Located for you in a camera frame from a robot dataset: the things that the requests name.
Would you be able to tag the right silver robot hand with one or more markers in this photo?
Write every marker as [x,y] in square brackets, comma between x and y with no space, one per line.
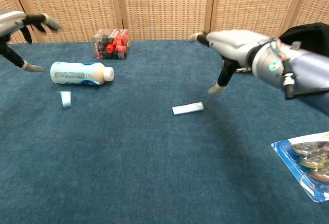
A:
[234,45]

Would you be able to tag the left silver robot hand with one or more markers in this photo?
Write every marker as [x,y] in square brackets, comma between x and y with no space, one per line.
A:
[13,22]

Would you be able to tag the light blue paper strip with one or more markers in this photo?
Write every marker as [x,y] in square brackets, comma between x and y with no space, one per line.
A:
[66,99]

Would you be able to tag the black fabric cap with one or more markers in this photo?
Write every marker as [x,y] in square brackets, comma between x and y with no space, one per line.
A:
[308,35]

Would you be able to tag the woven wicker folding screen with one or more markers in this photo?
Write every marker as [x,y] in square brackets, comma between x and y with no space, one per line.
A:
[164,5]

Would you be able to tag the white plastic bottle blue label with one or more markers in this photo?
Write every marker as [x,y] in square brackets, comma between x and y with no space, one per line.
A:
[74,73]

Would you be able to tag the clear box red black caps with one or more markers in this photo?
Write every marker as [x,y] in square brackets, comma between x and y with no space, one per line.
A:
[111,45]

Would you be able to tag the blue blister pack metal discs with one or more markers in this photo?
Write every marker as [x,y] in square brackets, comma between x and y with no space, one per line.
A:
[290,157]

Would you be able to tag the blue table mat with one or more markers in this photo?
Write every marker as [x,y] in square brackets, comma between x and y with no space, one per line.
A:
[154,177]

